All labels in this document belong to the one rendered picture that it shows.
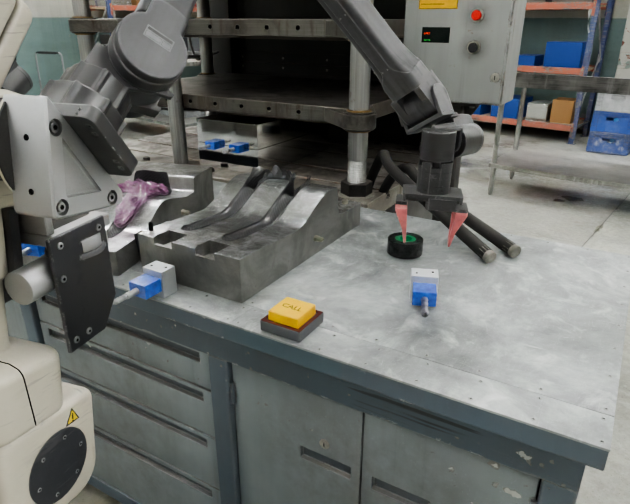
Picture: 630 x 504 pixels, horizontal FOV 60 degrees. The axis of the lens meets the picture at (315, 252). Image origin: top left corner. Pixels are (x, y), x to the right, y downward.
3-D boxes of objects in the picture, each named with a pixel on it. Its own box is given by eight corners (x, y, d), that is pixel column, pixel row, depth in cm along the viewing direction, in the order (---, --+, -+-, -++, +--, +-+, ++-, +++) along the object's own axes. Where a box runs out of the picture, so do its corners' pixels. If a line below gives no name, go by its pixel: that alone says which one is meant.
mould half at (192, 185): (119, 276, 113) (111, 226, 109) (11, 264, 119) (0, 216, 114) (214, 203, 158) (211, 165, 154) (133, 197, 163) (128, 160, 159)
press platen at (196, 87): (374, 176, 160) (377, 114, 153) (80, 132, 220) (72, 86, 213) (459, 130, 226) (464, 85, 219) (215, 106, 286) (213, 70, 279)
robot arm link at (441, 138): (415, 123, 91) (444, 128, 87) (440, 119, 96) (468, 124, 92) (411, 164, 94) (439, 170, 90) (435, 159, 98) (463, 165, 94)
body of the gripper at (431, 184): (402, 193, 100) (406, 153, 97) (459, 197, 98) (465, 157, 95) (401, 203, 94) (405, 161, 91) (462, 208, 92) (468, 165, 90)
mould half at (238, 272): (241, 303, 102) (238, 236, 97) (142, 273, 115) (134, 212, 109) (359, 224, 142) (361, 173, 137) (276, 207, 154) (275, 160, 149)
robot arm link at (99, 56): (64, 96, 59) (76, 72, 55) (105, 34, 64) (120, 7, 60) (140, 144, 63) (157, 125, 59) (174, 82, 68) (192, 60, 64)
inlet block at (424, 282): (438, 329, 94) (441, 301, 92) (409, 327, 95) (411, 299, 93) (435, 294, 106) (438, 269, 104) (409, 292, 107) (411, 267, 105)
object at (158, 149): (367, 222, 165) (368, 199, 162) (81, 167, 226) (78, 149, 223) (452, 164, 232) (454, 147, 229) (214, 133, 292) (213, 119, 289)
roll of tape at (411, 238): (418, 261, 120) (419, 247, 119) (383, 256, 123) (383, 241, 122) (425, 248, 127) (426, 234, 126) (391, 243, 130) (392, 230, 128)
